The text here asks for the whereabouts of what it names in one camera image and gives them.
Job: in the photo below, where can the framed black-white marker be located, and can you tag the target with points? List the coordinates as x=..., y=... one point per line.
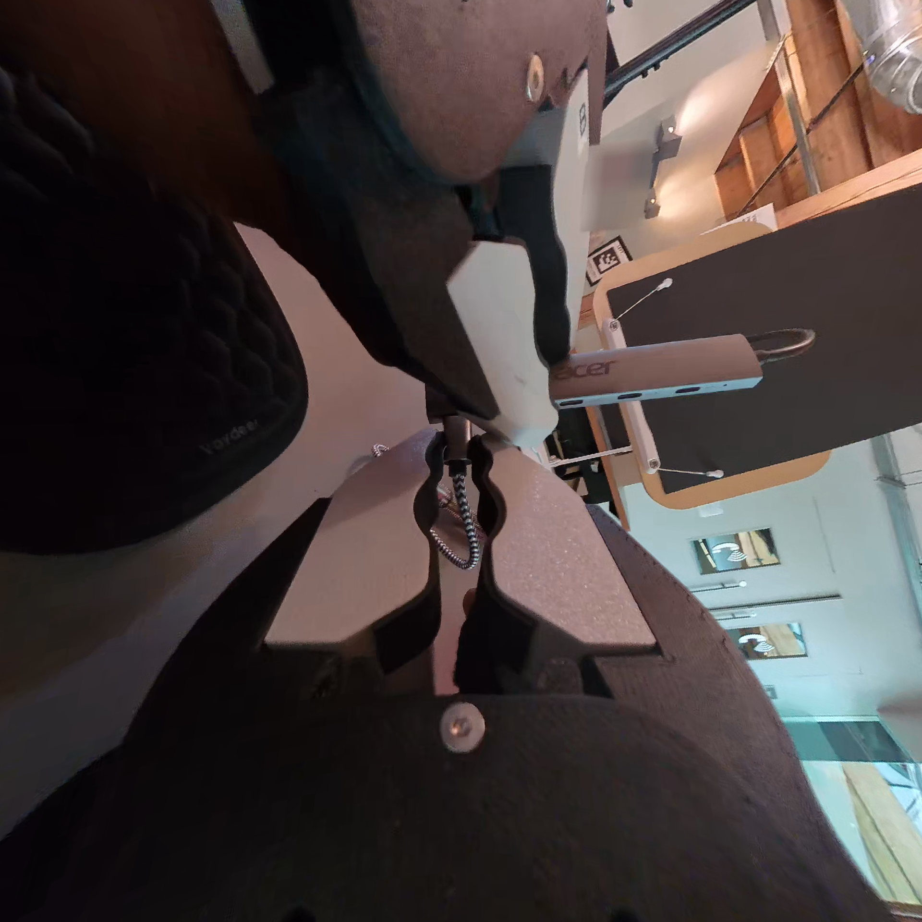
x=609, y=259

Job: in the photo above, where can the wall window with white sign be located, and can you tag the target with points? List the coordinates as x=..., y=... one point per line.
x=767, y=641
x=735, y=551

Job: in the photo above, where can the metal air duct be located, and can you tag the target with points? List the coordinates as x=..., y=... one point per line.
x=897, y=50

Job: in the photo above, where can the silver usb hub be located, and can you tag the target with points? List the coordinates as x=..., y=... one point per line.
x=684, y=367

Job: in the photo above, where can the dark panel with wooden rim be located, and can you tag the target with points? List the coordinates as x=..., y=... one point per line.
x=828, y=288

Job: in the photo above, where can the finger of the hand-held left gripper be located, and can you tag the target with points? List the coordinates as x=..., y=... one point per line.
x=497, y=324
x=587, y=194

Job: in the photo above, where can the white mounting bar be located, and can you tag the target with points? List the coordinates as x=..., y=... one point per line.
x=637, y=432

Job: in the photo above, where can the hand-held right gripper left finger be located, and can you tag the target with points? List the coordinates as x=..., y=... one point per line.
x=353, y=562

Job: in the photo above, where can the wooden ceiling beams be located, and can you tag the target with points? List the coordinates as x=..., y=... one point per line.
x=821, y=43

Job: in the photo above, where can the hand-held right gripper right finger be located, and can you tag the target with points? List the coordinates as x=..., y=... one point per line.
x=562, y=569

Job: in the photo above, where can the black quilted cushion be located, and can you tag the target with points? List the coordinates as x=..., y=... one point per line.
x=144, y=324

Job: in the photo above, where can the grey wall spotlight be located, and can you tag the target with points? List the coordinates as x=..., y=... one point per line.
x=668, y=142
x=652, y=207

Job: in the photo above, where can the black ceiling track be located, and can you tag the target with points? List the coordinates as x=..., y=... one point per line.
x=648, y=65

